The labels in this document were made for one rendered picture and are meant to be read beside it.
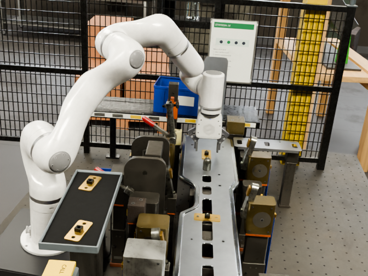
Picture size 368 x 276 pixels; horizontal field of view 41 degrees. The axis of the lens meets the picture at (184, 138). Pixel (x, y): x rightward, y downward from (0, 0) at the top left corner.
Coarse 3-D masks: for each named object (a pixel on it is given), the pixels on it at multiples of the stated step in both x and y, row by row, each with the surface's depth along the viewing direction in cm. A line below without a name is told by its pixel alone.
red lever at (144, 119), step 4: (144, 116) 193; (144, 120) 192; (148, 120) 192; (148, 124) 193; (152, 124) 193; (156, 124) 194; (156, 128) 194; (160, 128) 194; (160, 132) 194; (164, 132) 194; (168, 136) 195
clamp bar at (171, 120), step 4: (164, 104) 190; (168, 104) 188; (172, 104) 190; (176, 104) 189; (168, 108) 189; (172, 108) 192; (168, 112) 190; (172, 112) 193; (168, 116) 190; (172, 116) 190; (168, 120) 191; (172, 120) 191; (168, 124) 192; (172, 124) 192; (172, 128) 192; (172, 132) 193; (172, 136) 194
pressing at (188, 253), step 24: (192, 144) 207; (216, 144) 209; (192, 168) 187; (216, 168) 188; (216, 192) 171; (192, 216) 156; (192, 240) 144; (216, 240) 145; (192, 264) 134; (216, 264) 134; (240, 264) 136
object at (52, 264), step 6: (48, 264) 106; (54, 264) 106; (60, 264) 106; (66, 264) 106; (72, 264) 106; (48, 270) 104; (54, 270) 104; (60, 270) 104; (66, 270) 104; (72, 270) 105
